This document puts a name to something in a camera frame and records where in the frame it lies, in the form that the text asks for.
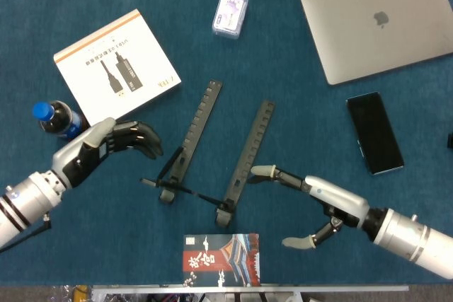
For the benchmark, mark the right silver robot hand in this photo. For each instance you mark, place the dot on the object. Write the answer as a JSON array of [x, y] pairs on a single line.
[[339, 199]]

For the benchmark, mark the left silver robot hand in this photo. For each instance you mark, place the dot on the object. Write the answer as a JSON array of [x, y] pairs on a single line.
[[70, 155]]

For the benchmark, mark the black folding laptop stand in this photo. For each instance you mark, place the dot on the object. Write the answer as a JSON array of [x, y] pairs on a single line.
[[205, 111]]

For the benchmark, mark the silver Apple laptop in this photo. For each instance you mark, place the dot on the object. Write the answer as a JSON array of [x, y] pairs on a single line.
[[354, 44]]

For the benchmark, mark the cola bottle with blue cap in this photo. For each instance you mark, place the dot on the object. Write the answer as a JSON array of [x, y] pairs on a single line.
[[56, 118]]

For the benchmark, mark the black smartphone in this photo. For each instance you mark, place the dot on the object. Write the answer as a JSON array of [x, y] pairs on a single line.
[[375, 132]]

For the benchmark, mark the teal table cloth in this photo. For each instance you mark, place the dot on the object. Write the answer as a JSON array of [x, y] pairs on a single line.
[[106, 227]]

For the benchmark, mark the small black device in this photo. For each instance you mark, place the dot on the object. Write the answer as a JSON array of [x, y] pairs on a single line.
[[450, 141]]

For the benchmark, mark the small yellow item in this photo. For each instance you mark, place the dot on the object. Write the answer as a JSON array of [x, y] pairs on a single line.
[[80, 295]]

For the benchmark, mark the dark illustrated Chinese book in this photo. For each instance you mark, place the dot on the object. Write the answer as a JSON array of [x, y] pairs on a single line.
[[212, 263]]

